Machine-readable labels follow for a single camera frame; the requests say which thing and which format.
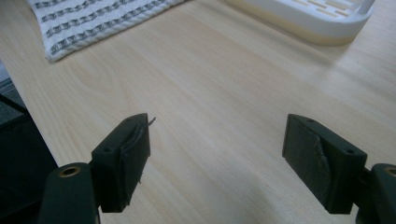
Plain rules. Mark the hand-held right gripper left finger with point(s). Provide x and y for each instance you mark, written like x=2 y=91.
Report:
x=120 y=168

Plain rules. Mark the white slotted plastic tray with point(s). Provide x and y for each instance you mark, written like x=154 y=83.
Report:
x=314 y=17

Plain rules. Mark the white grey striped cloth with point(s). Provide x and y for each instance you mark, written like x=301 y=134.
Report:
x=90 y=21

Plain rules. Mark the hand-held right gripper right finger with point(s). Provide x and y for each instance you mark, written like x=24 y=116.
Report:
x=327 y=168

